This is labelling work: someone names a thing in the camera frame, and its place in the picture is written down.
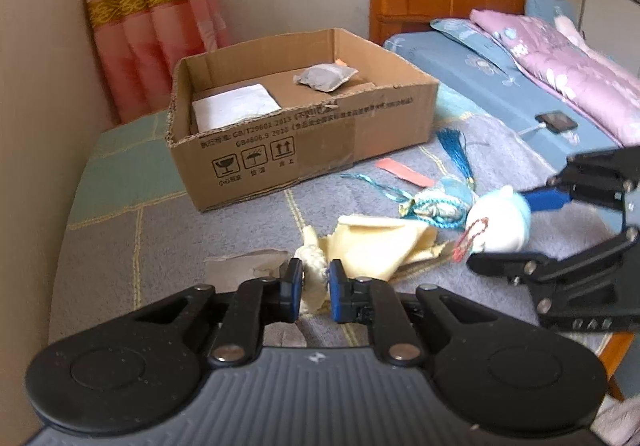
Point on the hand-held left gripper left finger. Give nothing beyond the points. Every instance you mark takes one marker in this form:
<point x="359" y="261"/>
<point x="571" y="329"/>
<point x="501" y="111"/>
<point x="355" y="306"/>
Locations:
<point x="294" y="291"/>

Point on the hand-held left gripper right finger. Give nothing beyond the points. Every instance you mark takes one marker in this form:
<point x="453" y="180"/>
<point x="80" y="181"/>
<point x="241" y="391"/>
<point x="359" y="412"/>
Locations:
<point x="336" y="293"/>

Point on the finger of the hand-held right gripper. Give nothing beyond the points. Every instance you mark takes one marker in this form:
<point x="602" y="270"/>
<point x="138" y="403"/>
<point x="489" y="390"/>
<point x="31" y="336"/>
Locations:
<point x="505" y="263"/>
<point x="547" y="200"/>

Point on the cream braided scrunchie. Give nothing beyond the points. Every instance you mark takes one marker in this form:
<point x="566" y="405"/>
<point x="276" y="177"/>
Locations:
<point x="315" y="276"/>

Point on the white and blue plush toy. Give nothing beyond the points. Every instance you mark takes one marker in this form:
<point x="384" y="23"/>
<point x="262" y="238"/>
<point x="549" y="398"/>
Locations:
<point x="500" y="226"/>

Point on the cardboard box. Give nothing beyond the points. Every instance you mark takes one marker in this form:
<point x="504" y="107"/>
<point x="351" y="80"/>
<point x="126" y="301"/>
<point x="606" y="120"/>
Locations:
<point x="280" y="166"/>

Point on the white cloth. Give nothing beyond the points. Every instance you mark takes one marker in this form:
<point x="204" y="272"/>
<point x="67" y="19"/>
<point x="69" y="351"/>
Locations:
<point x="232" y="106"/>

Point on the grey fabric pouch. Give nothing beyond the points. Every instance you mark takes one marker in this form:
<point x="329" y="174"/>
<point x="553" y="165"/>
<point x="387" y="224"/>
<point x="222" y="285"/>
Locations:
<point x="325" y="76"/>
<point x="235" y="268"/>

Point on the pale yellow cloth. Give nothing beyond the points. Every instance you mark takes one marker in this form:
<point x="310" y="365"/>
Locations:
<point x="370" y="246"/>

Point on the black smartphone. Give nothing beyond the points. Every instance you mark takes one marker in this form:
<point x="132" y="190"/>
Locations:
<point x="557" y="121"/>

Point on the teal embroidered sachet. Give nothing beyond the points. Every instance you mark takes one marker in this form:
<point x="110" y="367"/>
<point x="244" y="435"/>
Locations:
<point x="435" y="211"/>

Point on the blue tassel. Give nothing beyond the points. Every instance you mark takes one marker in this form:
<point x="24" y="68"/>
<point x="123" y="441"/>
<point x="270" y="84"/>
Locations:
<point x="457" y="156"/>

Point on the pale grey cloth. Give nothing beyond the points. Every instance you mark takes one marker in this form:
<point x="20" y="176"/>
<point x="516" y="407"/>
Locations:
<point x="620" y="426"/>

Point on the pink paper strip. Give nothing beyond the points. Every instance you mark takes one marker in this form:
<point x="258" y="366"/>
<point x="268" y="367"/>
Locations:
<point x="405" y="172"/>

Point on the pink floral pillow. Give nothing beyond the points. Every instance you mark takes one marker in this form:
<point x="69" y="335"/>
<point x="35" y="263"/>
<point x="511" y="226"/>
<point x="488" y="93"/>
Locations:
<point x="575" y="66"/>

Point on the grey checked blanket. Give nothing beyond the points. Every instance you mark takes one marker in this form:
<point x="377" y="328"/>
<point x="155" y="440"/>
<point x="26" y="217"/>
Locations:
<point x="150" y="251"/>

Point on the blue floral bedsheet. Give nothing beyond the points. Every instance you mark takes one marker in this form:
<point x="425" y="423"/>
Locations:
<point x="450" y="71"/>

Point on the blue floral pillow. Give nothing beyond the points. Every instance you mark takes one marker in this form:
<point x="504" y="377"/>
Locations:
<point x="480" y="41"/>

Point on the pale pink cloth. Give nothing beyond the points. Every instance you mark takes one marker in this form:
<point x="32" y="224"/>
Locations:
<point x="567" y="26"/>

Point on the plain blue pillow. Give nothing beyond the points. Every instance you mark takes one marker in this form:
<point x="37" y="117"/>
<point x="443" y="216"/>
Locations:
<point x="545" y="4"/>

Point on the pink patterned curtain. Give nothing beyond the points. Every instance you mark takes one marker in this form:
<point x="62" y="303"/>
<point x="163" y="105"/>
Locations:
<point x="150" y="26"/>

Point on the orange wooden bed frame piece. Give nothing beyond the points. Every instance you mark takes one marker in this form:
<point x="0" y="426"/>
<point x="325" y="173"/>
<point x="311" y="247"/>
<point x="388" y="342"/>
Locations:
<point x="617" y="356"/>

